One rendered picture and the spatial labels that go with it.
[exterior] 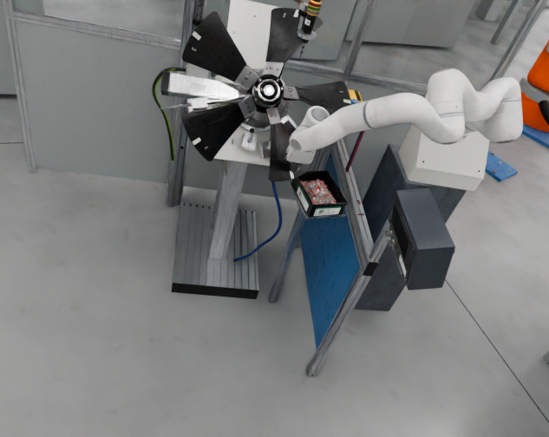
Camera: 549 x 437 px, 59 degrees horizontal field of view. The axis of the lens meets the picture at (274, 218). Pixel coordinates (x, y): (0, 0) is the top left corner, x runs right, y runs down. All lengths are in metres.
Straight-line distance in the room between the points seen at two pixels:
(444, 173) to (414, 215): 0.76
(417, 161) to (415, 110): 0.72
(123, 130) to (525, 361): 2.66
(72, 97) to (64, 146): 0.34
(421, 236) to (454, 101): 0.42
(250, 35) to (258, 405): 1.65
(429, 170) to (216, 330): 1.29
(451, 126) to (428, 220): 0.29
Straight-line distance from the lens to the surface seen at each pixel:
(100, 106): 2.93
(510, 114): 1.92
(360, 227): 1.98
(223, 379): 2.42
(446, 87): 1.59
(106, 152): 3.10
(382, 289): 2.75
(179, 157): 2.87
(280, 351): 2.55
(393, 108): 1.50
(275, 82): 1.94
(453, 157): 2.27
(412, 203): 1.56
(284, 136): 1.97
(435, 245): 1.45
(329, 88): 2.08
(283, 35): 2.05
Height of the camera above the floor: 2.11
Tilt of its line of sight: 42 degrees down
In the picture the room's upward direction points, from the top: 17 degrees clockwise
